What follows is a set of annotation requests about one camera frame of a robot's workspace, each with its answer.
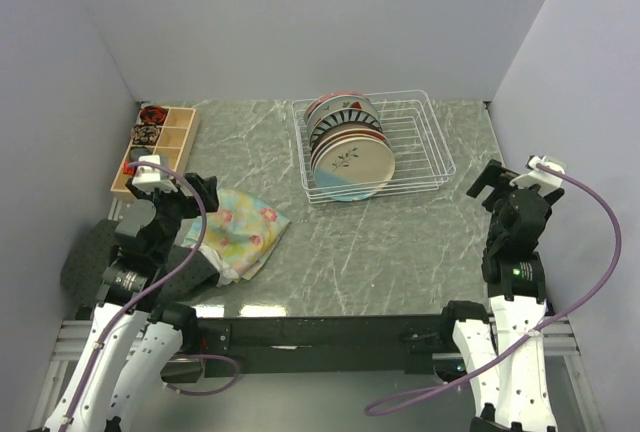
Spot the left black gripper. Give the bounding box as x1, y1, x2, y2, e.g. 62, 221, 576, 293
127, 171, 218, 262

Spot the floral pastel cloth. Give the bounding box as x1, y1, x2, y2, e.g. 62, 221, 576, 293
202, 189, 290, 281

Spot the cream blue plate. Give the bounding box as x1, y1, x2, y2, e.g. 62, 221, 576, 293
313, 130, 390, 154
312, 138, 396, 202

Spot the blue striped white plate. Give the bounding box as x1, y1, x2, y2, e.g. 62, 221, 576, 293
308, 108, 382, 136

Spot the red teal floral plate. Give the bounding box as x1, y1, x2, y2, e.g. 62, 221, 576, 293
311, 127, 377, 151

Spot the maroon rim beige plate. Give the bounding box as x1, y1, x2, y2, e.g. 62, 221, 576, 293
310, 122, 383, 146

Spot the watermelon pattern plate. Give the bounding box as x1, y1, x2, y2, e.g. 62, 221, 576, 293
304, 95, 379, 121

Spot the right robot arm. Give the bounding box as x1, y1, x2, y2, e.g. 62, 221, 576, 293
438, 156, 564, 431

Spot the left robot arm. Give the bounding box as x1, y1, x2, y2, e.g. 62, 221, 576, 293
42, 162, 220, 431

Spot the wooden compartment box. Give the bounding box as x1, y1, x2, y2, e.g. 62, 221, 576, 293
110, 104, 200, 202

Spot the grey fabric item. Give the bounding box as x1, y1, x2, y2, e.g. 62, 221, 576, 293
128, 146, 153, 162

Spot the patterned brown fabric item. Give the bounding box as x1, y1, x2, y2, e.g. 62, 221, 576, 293
131, 124, 161, 146

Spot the red black fabric item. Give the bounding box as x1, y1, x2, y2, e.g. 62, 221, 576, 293
139, 105, 168, 126

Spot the dark dotted cloth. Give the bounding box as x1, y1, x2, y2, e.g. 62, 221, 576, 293
60, 219, 218, 306

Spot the black table front beam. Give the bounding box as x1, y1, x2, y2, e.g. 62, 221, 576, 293
182, 314, 466, 379

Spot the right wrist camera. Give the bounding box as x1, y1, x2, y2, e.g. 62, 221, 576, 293
509, 155, 567, 197

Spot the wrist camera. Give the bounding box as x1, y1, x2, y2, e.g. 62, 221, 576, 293
509, 155, 567, 197
124, 154, 177, 193

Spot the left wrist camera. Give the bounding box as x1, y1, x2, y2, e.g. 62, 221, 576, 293
124, 154, 177, 193

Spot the white wire dish rack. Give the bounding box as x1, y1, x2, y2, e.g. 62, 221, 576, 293
292, 90, 456, 204

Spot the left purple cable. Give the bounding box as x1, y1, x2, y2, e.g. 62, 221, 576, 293
59, 161, 242, 432

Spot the purple cable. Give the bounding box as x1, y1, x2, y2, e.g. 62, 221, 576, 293
363, 161, 624, 417
59, 161, 242, 432

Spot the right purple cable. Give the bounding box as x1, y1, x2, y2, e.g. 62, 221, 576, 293
363, 161, 624, 417

